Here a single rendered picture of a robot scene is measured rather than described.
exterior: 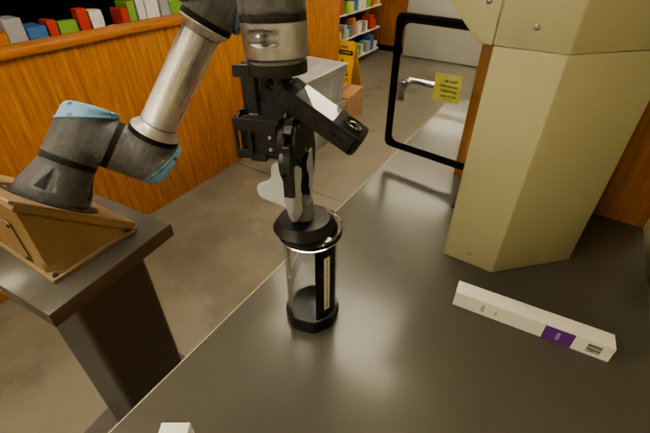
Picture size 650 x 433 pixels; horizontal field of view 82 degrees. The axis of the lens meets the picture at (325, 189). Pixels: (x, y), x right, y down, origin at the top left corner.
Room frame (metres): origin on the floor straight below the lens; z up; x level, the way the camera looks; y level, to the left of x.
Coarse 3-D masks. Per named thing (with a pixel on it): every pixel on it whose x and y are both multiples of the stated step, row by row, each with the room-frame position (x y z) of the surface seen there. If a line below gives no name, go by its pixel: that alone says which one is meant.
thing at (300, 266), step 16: (288, 256) 0.45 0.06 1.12; (304, 256) 0.44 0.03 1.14; (336, 256) 0.47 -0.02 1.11; (288, 272) 0.46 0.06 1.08; (304, 272) 0.44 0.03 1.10; (336, 272) 0.47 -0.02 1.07; (288, 288) 0.46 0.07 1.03; (304, 288) 0.44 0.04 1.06; (336, 288) 0.47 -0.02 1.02; (304, 304) 0.44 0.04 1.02; (304, 320) 0.44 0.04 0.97; (320, 320) 0.44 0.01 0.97
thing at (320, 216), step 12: (312, 204) 0.42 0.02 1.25; (288, 216) 0.42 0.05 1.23; (300, 216) 0.41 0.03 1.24; (312, 216) 0.42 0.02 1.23; (324, 216) 0.42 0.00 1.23; (276, 228) 0.41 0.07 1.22; (288, 228) 0.40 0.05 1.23; (300, 228) 0.39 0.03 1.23; (312, 228) 0.39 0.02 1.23; (324, 228) 0.40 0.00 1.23; (288, 240) 0.38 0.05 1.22; (300, 240) 0.38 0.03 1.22; (312, 240) 0.38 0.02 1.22; (324, 240) 0.40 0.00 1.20
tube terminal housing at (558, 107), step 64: (512, 0) 0.64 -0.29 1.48; (576, 0) 0.59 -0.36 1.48; (640, 0) 0.60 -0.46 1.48; (512, 64) 0.63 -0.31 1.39; (576, 64) 0.59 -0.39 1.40; (640, 64) 0.62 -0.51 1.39; (512, 128) 0.61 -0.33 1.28; (576, 128) 0.60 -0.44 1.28; (512, 192) 0.59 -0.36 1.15; (576, 192) 0.61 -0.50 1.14; (512, 256) 0.59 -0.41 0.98
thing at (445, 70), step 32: (416, 32) 1.06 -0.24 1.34; (448, 32) 1.01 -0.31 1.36; (416, 64) 1.06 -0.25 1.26; (448, 64) 1.00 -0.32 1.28; (480, 64) 0.95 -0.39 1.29; (416, 96) 1.05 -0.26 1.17; (448, 96) 0.99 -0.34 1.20; (480, 96) 0.94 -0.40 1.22; (416, 128) 1.04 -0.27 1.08; (448, 128) 0.98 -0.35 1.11
